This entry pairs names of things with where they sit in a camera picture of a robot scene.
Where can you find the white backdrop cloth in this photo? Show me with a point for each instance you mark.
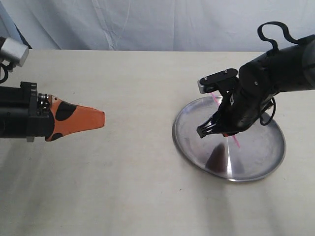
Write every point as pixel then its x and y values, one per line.
pixel 154 25

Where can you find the round stainless steel plate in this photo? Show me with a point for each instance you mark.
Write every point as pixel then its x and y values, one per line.
pixel 262 147

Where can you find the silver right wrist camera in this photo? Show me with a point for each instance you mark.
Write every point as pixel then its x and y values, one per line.
pixel 223 81

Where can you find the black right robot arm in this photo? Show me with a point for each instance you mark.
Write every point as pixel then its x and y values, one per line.
pixel 249 91

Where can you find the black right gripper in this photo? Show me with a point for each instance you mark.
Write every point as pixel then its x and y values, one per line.
pixel 237 112

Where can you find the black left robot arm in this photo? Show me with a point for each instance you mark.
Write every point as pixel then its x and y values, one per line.
pixel 26 113

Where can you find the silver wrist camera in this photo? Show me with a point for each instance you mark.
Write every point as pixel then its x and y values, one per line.
pixel 223 81
pixel 13 52

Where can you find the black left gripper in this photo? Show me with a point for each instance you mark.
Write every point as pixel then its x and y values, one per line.
pixel 53 118

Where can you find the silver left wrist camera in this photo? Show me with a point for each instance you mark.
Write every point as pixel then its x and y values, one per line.
pixel 13 52

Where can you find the pink thin stick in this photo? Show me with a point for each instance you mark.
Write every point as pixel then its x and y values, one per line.
pixel 218 104

